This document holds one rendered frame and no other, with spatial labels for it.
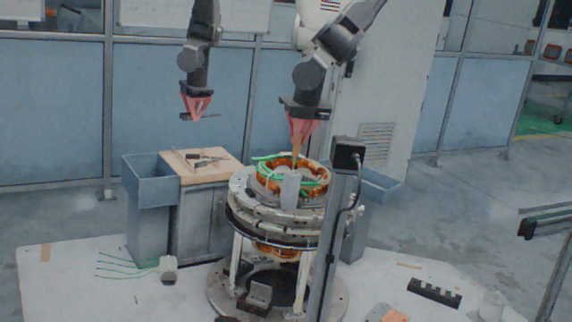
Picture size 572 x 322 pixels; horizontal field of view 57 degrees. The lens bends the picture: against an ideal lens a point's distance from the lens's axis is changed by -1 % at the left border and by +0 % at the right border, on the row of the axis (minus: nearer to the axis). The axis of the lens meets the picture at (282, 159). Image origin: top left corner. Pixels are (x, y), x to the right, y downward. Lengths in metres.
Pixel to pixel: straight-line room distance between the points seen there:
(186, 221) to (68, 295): 0.35
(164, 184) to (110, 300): 0.32
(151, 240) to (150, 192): 0.16
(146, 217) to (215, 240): 0.22
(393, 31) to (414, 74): 0.39
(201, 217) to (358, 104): 2.30
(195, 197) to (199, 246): 0.16
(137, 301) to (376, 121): 2.67
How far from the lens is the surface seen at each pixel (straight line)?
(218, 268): 1.50
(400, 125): 3.93
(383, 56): 3.64
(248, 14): 3.59
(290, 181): 1.16
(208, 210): 1.48
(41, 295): 1.46
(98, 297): 1.43
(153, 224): 1.46
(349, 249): 1.63
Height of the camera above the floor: 1.62
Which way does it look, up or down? 21 degrees down
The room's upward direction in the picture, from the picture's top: 8 degrees clockwise
